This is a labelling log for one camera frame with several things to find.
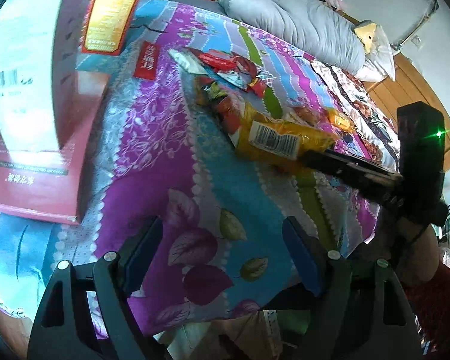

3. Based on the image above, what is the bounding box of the red snack wrapper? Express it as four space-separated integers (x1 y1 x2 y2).
199 49 235 70

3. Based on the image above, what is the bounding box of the large pink box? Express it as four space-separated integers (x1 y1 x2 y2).
0 0 111 226

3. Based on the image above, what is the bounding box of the red yellow snack packet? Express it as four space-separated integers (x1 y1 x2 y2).
195 77 248 136

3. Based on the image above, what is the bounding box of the colourful floral bedsheet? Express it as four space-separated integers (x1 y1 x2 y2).
0 0 383 346

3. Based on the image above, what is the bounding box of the person's right forearm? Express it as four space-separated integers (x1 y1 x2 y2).
395 221 450 360

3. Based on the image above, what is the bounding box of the grey duvet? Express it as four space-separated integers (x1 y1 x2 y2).
218 0 366 76

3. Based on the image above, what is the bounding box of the floral quilt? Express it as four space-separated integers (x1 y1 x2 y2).
311 60 402 169

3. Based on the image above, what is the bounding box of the wooden headboard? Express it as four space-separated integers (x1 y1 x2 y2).
345 15 450 158

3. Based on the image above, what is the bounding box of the yellow item on pillow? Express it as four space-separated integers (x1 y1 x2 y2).
353 22 377 55

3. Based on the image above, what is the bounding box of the red flat sachet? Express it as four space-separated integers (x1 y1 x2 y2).
134 41 160 80

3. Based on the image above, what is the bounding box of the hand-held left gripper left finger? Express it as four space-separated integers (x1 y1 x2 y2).
27 215 173 360

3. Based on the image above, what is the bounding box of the yellow clear packet with barcode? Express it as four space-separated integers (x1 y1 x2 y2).
232 101 338 166

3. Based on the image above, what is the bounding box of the silver white wrapper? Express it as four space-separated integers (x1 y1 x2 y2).
168 47 207 74

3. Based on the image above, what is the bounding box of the orange red carton box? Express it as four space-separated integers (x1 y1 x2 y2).
80 0 151 57

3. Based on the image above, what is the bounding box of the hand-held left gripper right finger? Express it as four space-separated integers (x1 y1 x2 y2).
281 216 422 360

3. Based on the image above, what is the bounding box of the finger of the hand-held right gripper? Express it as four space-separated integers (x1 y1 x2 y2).
334 174 402 206
303 149 403 181

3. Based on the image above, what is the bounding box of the thin wall pipe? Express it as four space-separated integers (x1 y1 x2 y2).
394 0 439 49

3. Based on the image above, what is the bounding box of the white pillow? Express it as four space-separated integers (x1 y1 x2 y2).
354 22 396 82

